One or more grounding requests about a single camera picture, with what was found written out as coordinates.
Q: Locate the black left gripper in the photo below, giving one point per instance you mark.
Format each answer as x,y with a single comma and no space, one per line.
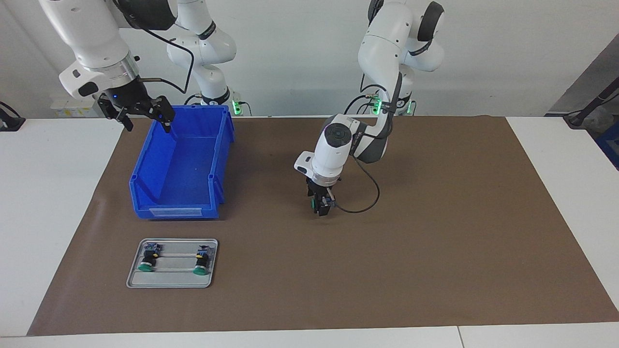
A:
321,189

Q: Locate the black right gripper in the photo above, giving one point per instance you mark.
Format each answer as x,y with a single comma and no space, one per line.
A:
126,96

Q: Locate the green push button switch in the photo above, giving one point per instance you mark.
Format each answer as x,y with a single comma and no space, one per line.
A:
201,261
147,258
315,208

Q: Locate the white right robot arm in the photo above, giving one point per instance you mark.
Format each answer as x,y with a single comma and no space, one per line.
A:
92,34

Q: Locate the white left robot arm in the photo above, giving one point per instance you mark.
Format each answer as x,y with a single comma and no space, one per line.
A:
387,48

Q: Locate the blue plastic storage bin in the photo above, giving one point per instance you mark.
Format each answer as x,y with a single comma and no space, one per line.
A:
179,164

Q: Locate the white power strip box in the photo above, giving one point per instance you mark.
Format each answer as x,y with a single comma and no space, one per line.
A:
63,108

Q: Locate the brown paper table mat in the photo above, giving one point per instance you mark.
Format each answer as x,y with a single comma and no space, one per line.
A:
435,251

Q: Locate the black clamp device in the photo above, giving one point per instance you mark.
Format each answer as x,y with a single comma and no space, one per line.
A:
9,123

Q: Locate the grey metal tray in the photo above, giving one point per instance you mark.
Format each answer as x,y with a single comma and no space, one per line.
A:
171,280

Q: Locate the black stand pole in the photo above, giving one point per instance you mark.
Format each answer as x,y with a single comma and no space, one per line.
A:
592,104

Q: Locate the blue crate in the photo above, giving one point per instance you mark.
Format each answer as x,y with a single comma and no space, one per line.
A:
610,145

